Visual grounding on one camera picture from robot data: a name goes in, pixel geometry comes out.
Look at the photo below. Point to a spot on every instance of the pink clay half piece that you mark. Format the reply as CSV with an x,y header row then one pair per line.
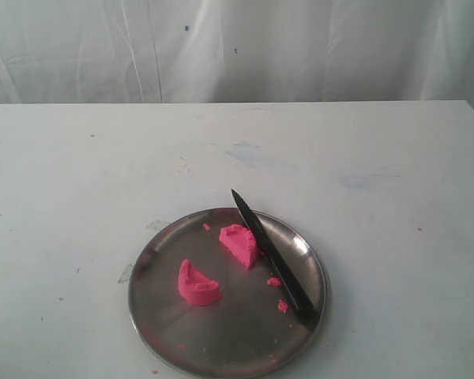
x,y
241,243

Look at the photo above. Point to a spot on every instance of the pink clay lump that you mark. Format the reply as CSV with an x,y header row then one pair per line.
x,y
195,287

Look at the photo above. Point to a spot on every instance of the black kitchen knife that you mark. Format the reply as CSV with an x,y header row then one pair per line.
x,y
297,297

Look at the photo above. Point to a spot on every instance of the pink crumb near knife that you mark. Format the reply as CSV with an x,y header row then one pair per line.
x,y
274,282

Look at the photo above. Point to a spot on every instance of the round steel plate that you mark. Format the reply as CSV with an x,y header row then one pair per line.
x,y
243,335

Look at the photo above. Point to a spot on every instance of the pink crumb lower right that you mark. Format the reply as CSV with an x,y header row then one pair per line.
x,y
282,306

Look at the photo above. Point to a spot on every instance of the white backdrop curtain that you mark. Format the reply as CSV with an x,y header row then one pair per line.
x,y
235,51

